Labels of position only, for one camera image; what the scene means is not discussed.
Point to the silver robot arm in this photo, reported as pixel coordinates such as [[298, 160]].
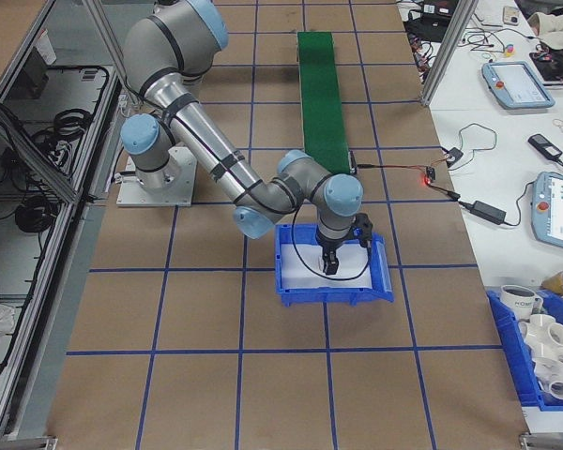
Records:
[[206, 140]]

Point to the white paper sheet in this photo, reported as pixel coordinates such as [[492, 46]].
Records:
[[300, 272]]

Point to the blue plastic bin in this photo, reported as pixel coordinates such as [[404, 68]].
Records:
[[380, 276]]

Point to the red lit controller board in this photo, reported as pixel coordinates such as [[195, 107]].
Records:
[[429, 178]]

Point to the green conveyor belt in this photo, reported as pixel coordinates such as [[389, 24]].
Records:
[[321, 94]]

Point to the small black adapter box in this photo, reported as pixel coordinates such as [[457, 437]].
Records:
[[454, 155]]

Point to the long black power adapter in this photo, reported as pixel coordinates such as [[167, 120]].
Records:
[[489, 211]]

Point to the white printed mug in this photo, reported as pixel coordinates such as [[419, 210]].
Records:
[[518, 302]]

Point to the dark blue storage bin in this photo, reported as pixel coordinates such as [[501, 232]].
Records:
[[511, 356]]

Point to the white PVC pipe fitting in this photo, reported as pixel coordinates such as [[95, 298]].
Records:
[[558, 379], [544, 335]]

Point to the blue grey teach pendant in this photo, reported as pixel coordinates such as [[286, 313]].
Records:
[[518, 84], [560, 211]]

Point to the black handheld remote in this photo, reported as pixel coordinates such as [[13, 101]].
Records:
[[544, 146]]

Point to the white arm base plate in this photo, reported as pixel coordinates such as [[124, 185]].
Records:
[[178, 187]]

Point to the aluminium upright post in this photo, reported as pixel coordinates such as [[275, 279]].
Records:
[[443, 51]]

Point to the V-shaped metal bar frame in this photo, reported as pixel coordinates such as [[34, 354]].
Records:
[[37, 161]]

